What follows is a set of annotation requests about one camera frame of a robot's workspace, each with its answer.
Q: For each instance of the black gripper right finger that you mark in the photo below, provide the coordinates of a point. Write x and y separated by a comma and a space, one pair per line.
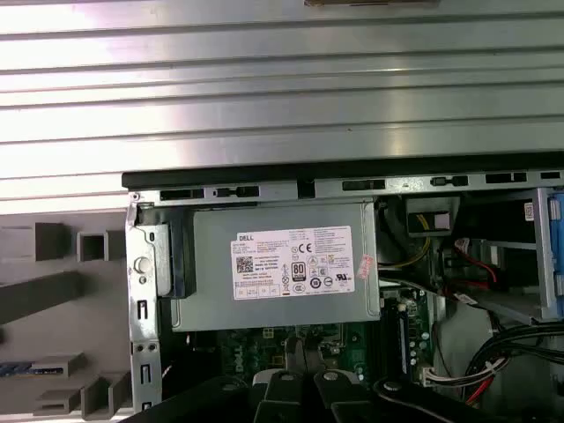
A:
339, 396

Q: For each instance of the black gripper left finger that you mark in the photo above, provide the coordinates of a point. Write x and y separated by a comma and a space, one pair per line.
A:
282, 396

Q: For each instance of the blue disk carrier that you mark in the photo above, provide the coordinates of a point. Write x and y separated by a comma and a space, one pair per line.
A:
556, 229

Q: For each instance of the grey power supply unit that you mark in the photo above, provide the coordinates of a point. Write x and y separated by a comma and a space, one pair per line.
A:
211, 264

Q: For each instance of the grey plastic parts rack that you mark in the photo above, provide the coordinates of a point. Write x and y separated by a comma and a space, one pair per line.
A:
66, 326

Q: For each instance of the green Dell motherboard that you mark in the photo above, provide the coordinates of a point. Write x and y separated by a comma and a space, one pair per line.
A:
240, 359

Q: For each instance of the RAM stick blue label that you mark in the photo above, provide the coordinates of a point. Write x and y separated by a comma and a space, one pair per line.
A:
26, 369

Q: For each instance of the black RAM slot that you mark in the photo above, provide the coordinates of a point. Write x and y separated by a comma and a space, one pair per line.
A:
402, 343

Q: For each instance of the grey metal drive cage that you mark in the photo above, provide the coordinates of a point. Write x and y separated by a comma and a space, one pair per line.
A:
541, 264

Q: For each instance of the black open PC case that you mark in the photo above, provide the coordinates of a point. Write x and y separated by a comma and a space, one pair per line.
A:
264, 169

